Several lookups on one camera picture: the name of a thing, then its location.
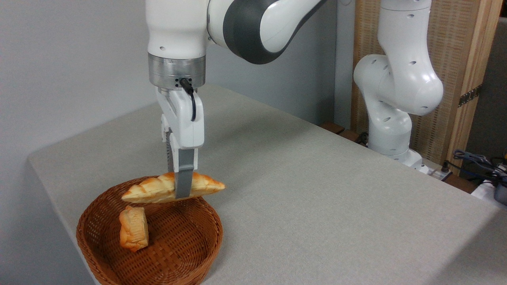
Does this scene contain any grey tablecloth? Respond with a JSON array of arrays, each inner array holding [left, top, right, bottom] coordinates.
[[27, 84, 507, 285]]

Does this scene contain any brown wicker basket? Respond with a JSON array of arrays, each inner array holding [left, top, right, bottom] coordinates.
[[76, 175, 224, 285]]

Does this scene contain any blue grey cable bundle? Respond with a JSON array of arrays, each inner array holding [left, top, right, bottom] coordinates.
[[453, 149, 507, 186]]

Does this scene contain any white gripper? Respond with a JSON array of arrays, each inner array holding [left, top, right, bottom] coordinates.
[[155, 86, 206, 200]]

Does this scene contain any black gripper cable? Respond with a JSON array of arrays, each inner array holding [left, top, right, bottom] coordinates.
[[179, 78, 197, 122]]

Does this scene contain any long braided bread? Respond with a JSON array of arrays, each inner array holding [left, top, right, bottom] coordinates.
[[121, 171, 226, 205]]

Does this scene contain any white box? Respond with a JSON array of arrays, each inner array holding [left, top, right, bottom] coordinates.
[[471, 179, 507, 209]]

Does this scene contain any small square bread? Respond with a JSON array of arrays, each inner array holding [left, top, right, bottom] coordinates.
[[118, 205, 150, 253]]

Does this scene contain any wooden woven screen panel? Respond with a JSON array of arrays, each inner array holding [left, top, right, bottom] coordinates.
[[351, 0, 504, 177]]

